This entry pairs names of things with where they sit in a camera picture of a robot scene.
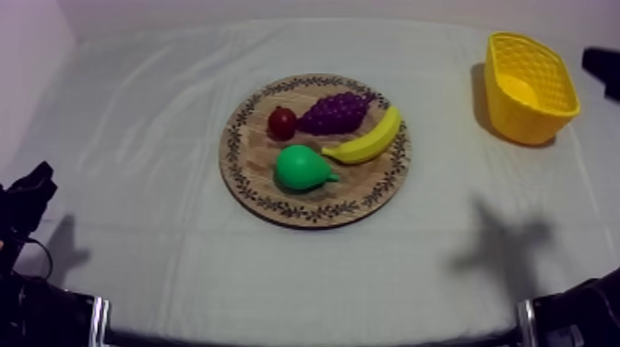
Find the round wooden board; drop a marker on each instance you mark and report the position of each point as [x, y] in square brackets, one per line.
[252, 157]

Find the small red fruit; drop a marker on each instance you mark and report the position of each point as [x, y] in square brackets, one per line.
[282, 123]

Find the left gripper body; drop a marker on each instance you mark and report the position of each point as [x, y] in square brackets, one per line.
[24, 203]

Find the purple toy grapes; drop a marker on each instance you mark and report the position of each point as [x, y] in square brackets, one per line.
[334, 115]

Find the yellow toy banana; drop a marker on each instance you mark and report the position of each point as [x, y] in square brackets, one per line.
[370, 141]

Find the yellow plastic basket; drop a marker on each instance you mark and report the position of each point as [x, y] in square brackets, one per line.
[525, 121]

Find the green toy pear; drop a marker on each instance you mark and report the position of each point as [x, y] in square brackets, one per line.
[300, 167]

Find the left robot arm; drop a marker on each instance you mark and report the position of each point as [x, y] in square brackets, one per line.
[43, 317]

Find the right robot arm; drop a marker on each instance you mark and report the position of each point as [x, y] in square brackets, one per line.
[586, 315]

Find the silver metal bar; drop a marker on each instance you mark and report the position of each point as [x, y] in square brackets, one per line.
[99, 322]
[526, 322]

